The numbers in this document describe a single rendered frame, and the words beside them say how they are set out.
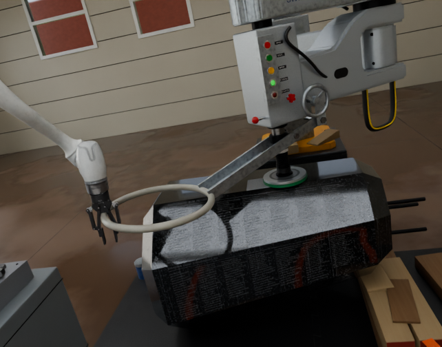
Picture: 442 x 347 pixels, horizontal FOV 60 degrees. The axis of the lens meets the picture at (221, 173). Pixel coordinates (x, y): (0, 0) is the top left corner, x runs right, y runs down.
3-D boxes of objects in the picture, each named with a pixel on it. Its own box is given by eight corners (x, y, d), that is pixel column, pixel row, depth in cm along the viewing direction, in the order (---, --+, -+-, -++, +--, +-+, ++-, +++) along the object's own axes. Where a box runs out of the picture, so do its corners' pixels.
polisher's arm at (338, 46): (378, 96, 218) (372, 5, 202) (413, 98, 198) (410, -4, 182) (271, 130, 192) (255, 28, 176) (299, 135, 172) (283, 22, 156)
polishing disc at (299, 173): (280, 188, 176) (280, 186, 176) (255, 178, 194) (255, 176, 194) (315, 173, 185) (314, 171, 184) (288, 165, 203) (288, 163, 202)
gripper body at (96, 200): (87, 196, 153) (92, 217, 156) (108, 192, 155) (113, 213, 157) (89, 190, 161) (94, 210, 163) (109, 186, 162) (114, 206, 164)
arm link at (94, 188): (105, 180, 152) (109, 193, 154) (107, 173, 161) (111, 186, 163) (82, 184, 151) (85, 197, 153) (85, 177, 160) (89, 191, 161)
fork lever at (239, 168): (306, 117, 199) (302, 109, 197) (330, 120, 182) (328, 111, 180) (199, 191, 182) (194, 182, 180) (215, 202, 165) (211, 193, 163)
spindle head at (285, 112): (306, 111, 200) (295, 21, 185) (335, 114, 181) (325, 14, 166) (248, 129, 187) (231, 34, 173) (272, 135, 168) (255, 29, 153)
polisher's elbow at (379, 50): (350, 71, 202) (348, 32, 196) (371, 64, 212) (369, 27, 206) (384, 68, 187) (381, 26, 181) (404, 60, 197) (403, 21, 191)
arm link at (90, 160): (111, 177, 154) (104, 171, 165) (102, 140, 149) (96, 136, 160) (84, 184, 149) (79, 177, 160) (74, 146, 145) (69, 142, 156)
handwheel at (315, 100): (318, 111, 181) (314, 80, 176) (332, 113, 172) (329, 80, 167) (292, 120, 176) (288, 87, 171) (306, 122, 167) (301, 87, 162)
